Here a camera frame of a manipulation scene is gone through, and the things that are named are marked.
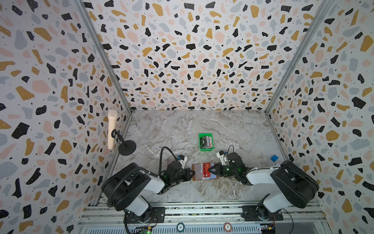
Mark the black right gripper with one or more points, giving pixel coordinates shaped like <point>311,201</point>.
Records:
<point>218,172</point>

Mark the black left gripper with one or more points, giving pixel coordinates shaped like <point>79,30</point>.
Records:
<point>188,172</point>

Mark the brown leather card holder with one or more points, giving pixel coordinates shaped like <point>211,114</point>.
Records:
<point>198,168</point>

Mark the red VIP card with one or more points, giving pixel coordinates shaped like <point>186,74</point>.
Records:
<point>206,174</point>

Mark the green plastic card tray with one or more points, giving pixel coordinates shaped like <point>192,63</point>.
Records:
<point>206,134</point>

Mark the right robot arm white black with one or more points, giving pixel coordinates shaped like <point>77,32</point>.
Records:
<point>296,188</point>

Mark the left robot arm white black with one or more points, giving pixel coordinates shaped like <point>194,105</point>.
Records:
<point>123,189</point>

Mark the stack of cards in tray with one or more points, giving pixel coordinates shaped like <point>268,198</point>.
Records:
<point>206,142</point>

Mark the blue cube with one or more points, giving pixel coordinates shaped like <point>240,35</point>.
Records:
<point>274,158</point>

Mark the black microphone stand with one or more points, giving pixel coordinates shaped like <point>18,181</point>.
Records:
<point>126,147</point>

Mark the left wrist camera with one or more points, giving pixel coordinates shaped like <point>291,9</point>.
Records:
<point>182,160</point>

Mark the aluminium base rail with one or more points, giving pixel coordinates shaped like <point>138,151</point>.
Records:
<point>206,218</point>

